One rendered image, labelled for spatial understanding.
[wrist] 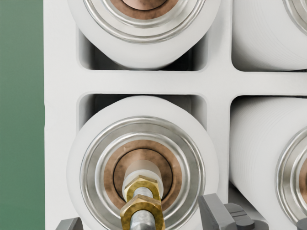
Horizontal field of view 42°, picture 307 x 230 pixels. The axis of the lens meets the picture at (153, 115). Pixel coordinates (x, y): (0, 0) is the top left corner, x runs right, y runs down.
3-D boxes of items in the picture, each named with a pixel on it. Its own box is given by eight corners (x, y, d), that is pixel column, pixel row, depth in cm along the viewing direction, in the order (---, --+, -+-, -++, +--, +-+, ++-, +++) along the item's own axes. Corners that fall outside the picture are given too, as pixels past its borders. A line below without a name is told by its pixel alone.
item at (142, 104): (102, 188, 43) (72, 262, 25) (92, 98, 42) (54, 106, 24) (192, 179, 43) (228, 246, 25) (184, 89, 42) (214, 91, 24)
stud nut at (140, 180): (119, 201, 21) (118, 206, 20) (129, 171, 21) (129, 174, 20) (155, 213, 21) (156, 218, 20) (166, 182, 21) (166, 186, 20)
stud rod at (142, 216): (131, 190, 22) (125, 242, 15) (137, 174, 22) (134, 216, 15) (148, 196, 22) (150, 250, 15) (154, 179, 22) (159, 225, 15)
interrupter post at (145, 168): (125, 197, 25) (122, 214, 21) (121, 159, 24) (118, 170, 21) (164, 193, 25) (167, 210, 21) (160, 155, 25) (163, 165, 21)
